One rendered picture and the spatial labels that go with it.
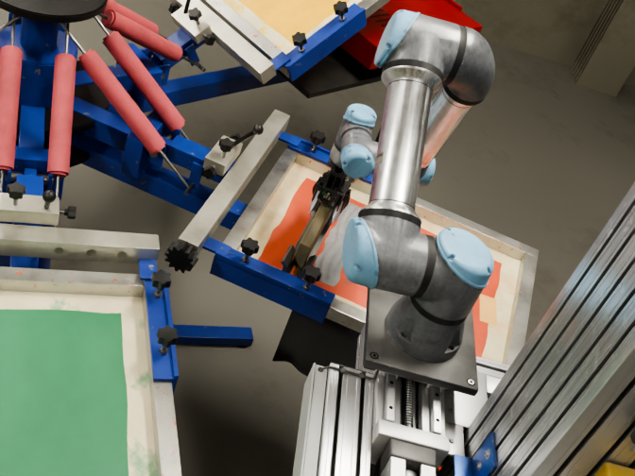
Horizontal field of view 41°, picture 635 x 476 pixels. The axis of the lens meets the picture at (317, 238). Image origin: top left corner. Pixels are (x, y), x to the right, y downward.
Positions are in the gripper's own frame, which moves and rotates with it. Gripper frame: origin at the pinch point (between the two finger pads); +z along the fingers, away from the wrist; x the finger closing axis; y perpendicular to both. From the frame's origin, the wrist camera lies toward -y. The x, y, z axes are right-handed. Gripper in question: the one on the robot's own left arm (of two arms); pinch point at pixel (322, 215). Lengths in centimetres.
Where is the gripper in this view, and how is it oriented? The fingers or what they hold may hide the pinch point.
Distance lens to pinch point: 225.1
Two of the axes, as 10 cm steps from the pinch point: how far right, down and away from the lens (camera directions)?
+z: -2.8, 7.2, 6.3
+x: 9.2, 4.0, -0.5
